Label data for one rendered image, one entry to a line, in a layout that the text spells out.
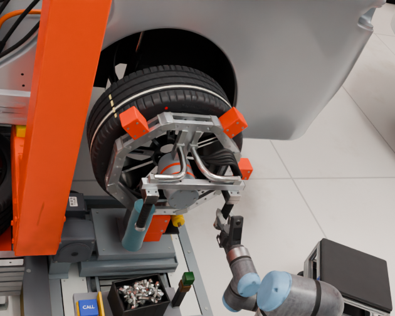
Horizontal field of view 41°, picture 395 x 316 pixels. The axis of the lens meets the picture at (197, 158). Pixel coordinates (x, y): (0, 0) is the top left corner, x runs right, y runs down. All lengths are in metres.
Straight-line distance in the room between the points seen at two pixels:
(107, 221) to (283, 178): 1.53
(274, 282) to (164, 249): 1.31
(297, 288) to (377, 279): 1.59
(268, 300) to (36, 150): 0.87
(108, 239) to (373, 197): 2.21
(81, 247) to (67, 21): 1.24
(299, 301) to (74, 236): 1.24
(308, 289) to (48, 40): 0.99
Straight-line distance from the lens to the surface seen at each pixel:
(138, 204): 2.20
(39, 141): 1.78
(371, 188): 4.28
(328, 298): 1.57
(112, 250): 2.69
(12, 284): 2.54
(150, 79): 2.17
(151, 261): 2.80
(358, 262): 3.10
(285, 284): 1.53
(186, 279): 2.14
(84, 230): 2.50
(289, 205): 3.69
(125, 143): 2.07
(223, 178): 2.05
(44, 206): 2.01
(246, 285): 1.99
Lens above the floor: 2.32
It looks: 39 degrees down
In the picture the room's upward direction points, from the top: 23 degrees clockwise
